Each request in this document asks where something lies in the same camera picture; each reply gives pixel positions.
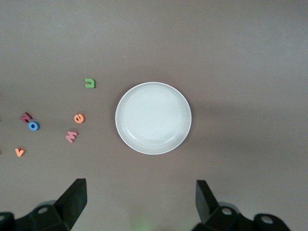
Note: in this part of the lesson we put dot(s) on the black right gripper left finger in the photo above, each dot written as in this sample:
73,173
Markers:
72,204

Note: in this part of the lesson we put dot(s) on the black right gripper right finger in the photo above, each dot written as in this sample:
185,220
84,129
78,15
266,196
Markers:
208,209

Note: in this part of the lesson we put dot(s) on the orange foam letter e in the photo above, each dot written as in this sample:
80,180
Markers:
79,118

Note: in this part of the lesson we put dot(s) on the green foam letter u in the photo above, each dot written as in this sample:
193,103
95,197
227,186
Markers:
93,83

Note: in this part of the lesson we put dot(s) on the pink foam letter w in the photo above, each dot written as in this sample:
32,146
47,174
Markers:
71,137

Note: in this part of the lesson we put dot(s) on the orange foam letter v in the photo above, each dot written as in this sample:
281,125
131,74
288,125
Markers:
19,154

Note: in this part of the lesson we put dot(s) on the blue foam letter o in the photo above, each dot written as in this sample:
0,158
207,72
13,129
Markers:
30,125

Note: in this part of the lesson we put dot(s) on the dark red foam letter z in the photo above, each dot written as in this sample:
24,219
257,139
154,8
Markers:
25,117

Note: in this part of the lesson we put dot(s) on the beige round plate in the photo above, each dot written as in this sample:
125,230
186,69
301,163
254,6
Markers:
153,118

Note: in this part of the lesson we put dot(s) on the brown table cover sheet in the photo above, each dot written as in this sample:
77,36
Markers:
240,72

